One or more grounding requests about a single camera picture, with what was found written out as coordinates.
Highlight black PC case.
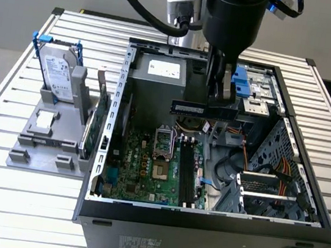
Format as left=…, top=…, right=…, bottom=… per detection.
left=68, top=31, right=331, bottom=248

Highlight orange drive power wire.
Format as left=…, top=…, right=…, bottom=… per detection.
left=222, top=123, right=255, bottom=175

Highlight black data cable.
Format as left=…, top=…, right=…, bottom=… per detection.
left=210, top=144, right=246, bottom=193

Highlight yellow black white wire bundle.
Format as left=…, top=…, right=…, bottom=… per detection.
left=173, top=114, right=218, bottom=139

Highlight metal socket cover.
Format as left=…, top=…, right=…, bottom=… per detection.
left=151, top=123, right=177, bottom=160

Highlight RAM stick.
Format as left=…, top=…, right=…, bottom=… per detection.
left=170, top=98, right=238, bottom=123
left=31, top=137, right=65, bottom=149

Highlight blue drive bay latch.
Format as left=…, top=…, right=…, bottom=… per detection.
left=230, top=65, right=250, bottom=98

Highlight black case fan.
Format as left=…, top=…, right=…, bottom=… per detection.
left=108, top=89, right=136, bottom=158

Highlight hard disk in blue carrier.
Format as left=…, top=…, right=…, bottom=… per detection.
left=23, top=31, right=87, bottom=107

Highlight blue tab data cable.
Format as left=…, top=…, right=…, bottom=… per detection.
left=197, top=175, right=214, bottom=187

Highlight green motherboard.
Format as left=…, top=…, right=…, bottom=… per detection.
left=99, top=122, right=217, bottom=212

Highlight red orange yellow flat wires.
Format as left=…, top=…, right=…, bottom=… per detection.
left=269, top=156, right=296, bottom=210

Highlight black RAM slot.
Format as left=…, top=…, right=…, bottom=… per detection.
left=172, top=134, right=194, bottom=208

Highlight grey power supply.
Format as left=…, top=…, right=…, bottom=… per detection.
left=121, top=49, right=191, bottom=134

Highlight graphics card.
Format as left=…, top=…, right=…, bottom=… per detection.
left=77, top=63, right=115, bottom=162

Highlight round case speaker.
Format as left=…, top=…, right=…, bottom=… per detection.
left=181, top=115, right=206, bottom=132

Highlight metal disk bay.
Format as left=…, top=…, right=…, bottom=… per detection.
left=213, top=165, right=313, bottom=225

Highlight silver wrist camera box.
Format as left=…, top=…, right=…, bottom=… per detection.
left=266, top=0, right=297, bottom=22
left=162, top=0, right=203, bottom=28

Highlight thin wire locking lever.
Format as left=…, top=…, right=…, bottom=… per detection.
left=168, top=126, right=183, bottom=163

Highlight grey parts rack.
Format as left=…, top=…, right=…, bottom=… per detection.
left=7, top=57, right=114, bottom=180

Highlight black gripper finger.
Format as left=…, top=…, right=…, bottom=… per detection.
left=201, top=45, right=227, bottom=107
left=208, top=60, right=244, bottom=112

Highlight metal drive cage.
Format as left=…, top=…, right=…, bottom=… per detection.
left=205, top=62, right=286, bottom=154

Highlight CPU socket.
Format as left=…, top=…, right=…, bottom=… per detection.
left=150, top=158, right=172, bottom=183

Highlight silver CPU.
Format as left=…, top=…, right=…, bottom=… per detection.
left=34, top=109, right=56, bottom=131

